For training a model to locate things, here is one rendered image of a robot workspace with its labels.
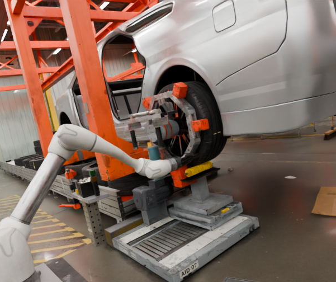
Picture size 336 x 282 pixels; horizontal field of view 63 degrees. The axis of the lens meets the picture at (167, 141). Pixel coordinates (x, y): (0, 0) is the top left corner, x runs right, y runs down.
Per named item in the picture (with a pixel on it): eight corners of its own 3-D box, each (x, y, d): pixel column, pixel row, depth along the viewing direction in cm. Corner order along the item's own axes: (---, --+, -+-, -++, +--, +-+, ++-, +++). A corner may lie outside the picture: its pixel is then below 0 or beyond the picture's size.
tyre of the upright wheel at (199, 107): (209, 176, 227) (244, 112, 186) (189, 185, 213) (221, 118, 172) (164, 127, 261) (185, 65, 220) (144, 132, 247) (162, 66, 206)
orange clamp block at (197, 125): (200, 129, 188) (209, 128, 181) (192, 131, 184) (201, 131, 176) (198, 119, 188) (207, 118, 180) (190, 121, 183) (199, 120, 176)
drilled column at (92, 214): (107, 241, 233) (95, 194, 228) (95, 247, 227) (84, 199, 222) (102, 239, 241) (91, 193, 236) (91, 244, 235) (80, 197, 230)
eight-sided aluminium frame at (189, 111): (205, 163, 190) (190, 85, 184) (198, 165, 186) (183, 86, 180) (160, 160, 234) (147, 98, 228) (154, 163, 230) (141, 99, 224)
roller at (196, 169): (216, 167, 214) (214, 159, 213) (188, 178, 196) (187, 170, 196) (210, 167, 218) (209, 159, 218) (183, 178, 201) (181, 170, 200)
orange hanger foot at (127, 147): (173, 159, 261) (166, 123, 257) (126, 175, 230) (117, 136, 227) (162, 159, 275) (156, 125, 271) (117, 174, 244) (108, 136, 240)
